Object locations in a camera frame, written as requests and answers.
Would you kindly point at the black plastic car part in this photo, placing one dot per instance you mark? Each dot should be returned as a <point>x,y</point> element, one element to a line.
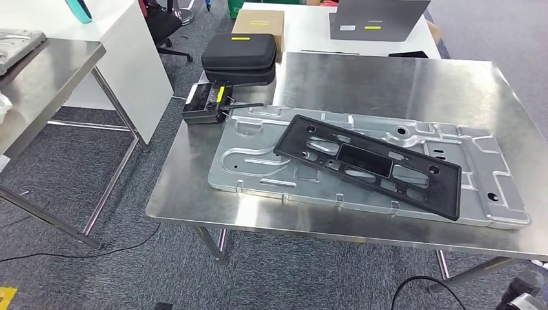
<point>441,192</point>

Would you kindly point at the clear plastic bag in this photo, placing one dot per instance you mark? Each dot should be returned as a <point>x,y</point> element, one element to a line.
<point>4,107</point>

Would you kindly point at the grey laptop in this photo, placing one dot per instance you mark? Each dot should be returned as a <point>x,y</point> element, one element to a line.
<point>376,19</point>

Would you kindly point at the white board panel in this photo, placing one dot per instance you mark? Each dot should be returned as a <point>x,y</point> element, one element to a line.
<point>132,64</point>

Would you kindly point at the stainless steel side table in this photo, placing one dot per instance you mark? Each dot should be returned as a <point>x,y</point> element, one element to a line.
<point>43,85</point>

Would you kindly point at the brown cardboard box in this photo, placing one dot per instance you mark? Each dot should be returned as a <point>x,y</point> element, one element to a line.
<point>259,19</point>

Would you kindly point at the white table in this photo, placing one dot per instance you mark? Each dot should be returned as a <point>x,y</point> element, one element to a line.
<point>308,32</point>

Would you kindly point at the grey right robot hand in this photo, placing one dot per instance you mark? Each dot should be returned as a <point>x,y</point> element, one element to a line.
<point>522,284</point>

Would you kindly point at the yellow floor tape square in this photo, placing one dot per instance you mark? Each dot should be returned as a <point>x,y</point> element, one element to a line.
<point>6,297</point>

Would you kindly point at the black office chair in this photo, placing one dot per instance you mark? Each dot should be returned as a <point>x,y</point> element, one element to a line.
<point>162,23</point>

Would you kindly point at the stainless steel workbench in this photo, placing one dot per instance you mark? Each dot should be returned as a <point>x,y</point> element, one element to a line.
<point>184,201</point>

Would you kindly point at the green box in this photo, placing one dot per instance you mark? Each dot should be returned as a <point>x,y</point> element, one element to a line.
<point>234,8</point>

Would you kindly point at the black zip case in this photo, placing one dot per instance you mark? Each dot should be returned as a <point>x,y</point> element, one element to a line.
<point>239,53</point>

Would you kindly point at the chrome chair base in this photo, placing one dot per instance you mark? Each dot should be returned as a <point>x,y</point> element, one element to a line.
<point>186,13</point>

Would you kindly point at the stamped sheet metal panel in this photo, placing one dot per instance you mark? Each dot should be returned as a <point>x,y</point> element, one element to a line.
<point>257,171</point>
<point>17,47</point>

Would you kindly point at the black tool with yellow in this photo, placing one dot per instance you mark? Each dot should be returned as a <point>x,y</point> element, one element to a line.
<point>201,107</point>

